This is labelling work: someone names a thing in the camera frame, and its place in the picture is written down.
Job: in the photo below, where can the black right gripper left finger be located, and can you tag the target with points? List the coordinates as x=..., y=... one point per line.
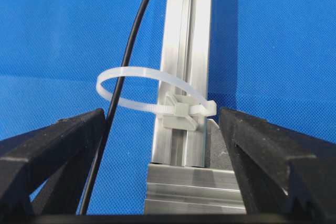
x=44, y=171

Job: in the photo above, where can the clear zip tie mount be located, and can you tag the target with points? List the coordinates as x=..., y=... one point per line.
x=181, y=118

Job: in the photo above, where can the grey corner bracket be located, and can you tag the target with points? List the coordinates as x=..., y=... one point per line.
x=216, y=153

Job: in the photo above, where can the aluminium extrusion frame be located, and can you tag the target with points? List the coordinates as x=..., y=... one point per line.
x=190, y=170

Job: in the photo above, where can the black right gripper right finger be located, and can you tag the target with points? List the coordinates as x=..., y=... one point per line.
x=280, y=171

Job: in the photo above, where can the white zip tie loop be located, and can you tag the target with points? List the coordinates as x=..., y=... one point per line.
x=202, y=107

